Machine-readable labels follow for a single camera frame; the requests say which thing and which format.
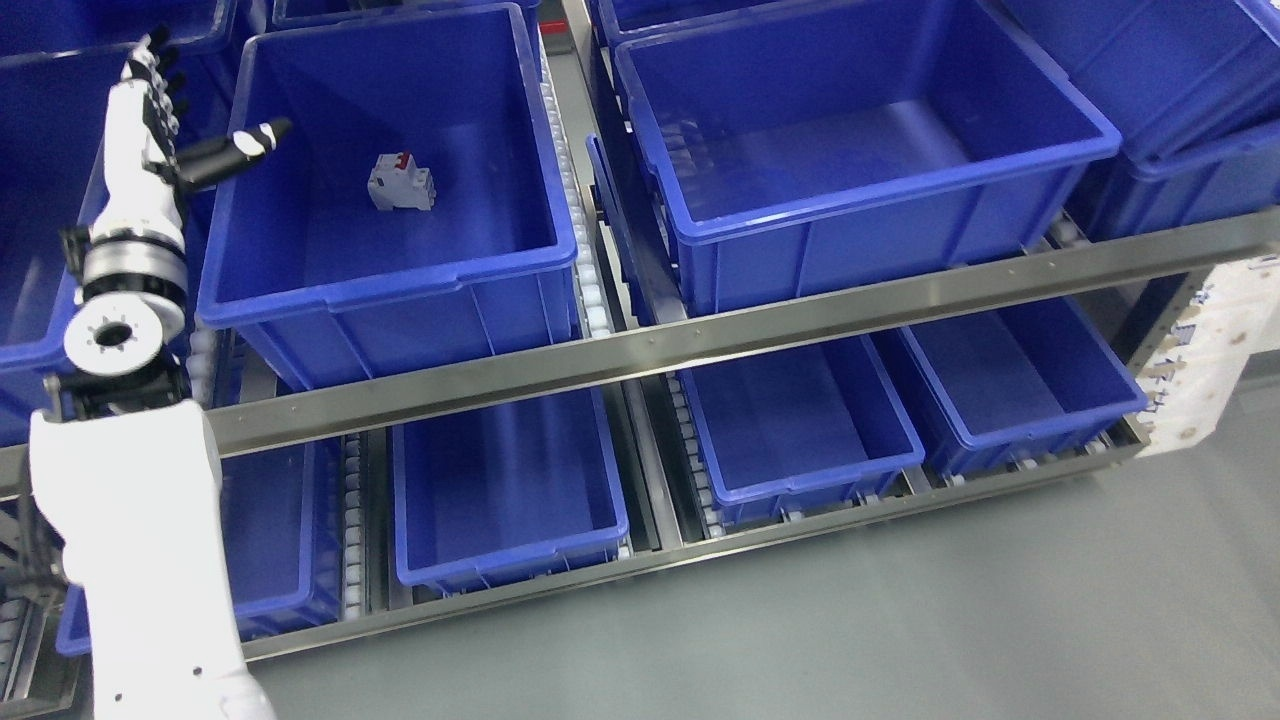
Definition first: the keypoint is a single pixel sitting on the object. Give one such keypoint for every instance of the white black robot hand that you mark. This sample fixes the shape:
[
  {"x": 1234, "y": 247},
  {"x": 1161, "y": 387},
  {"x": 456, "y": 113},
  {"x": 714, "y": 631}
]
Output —
[{"x": 147, "y": 176}]

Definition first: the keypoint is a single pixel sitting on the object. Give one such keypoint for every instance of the grey circuit breaker red switch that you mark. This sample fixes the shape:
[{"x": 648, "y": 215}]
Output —
[{"x": 396, "y": 182}]

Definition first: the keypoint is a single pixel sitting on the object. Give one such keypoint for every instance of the blue bin with breaker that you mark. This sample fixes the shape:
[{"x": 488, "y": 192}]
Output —
[{"x": 416, "y": 213}]

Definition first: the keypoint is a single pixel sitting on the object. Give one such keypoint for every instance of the metal shelf rack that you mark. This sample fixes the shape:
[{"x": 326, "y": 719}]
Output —
[{"x": 636, "y": 367}]

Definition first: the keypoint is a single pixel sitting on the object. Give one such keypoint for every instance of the blue bin upper left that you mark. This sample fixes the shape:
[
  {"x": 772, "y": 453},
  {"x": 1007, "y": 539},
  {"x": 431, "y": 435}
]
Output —
[{"x": 59, "y": 60}]

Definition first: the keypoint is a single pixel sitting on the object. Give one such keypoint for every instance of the blue bin lower left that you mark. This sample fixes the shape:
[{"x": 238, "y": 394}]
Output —
[{"x": 281, "y": 529}]

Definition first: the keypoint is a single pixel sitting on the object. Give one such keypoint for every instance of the blue bin lower centre-left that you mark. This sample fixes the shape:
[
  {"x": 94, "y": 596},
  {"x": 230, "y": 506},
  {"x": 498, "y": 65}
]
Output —
[{"x": 506, "y": 493}]

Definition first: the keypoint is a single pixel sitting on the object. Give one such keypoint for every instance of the blue bin upper middle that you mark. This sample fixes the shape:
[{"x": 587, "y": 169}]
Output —
[{"x": 807, "y": 147}]

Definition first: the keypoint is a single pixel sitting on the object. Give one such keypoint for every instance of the blue bin lower centre-right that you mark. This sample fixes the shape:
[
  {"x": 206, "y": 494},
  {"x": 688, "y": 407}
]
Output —
[{"x": 798, "y": 430}]

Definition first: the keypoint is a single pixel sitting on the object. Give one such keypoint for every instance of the blue bin lower right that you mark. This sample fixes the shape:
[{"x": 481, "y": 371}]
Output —
[{"x": 1007, "y": 385}]

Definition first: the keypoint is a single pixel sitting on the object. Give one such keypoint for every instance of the blue bin upper right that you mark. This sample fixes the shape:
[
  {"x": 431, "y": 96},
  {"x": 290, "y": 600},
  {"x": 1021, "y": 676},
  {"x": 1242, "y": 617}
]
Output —
[{"x": 1192, "y": 86}]

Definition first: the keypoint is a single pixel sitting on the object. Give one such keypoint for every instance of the white label board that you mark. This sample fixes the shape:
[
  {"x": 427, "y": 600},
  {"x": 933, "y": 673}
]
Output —
[{"x": 1191, "y": 376}]

